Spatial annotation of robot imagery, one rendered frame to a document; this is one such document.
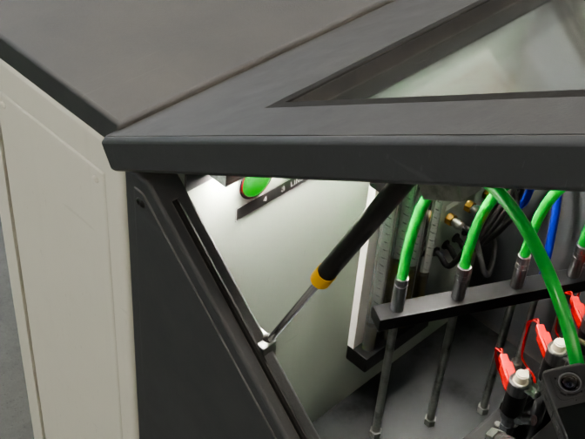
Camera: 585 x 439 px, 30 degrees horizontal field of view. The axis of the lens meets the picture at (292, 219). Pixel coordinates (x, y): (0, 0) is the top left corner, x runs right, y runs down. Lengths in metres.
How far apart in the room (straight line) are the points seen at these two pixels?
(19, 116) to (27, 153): 0.05
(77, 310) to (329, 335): 0.37
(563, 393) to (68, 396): 0.77
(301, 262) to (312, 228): 0.05
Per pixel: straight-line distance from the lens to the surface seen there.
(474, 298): 1.51
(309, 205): 1.33
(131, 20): 1.25
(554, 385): 1.05
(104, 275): 1.28
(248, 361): 1.11
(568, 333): 1.10
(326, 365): 1.60
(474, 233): 1.42
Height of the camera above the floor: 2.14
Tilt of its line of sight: 41 degrees down
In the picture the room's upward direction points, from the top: 4 degrees clockwise
